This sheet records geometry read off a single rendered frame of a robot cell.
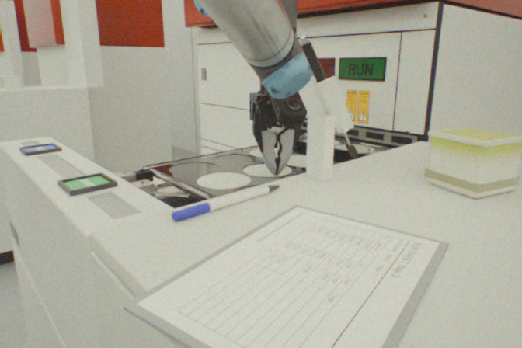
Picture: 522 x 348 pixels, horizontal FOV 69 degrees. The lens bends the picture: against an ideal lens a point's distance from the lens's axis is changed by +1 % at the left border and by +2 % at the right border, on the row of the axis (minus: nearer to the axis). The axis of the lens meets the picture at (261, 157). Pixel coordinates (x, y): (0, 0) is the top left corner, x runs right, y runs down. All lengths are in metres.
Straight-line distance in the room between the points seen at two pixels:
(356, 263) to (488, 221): 0.17
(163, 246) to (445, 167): 0.34
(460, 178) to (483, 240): 0.12
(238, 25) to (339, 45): 0.52
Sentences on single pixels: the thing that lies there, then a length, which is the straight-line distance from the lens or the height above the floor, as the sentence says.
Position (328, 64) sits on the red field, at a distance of 0.92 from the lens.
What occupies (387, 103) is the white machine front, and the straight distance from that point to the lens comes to 0.83.
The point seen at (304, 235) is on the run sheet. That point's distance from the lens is 0.34.
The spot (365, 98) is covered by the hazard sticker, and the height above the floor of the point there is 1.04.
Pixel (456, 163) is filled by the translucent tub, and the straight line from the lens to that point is 0.49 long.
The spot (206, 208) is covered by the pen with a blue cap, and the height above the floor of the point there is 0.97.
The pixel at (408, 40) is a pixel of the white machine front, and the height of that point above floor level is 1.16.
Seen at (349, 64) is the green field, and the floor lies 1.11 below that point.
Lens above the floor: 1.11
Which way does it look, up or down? 14 degrees down
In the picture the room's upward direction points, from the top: straight up
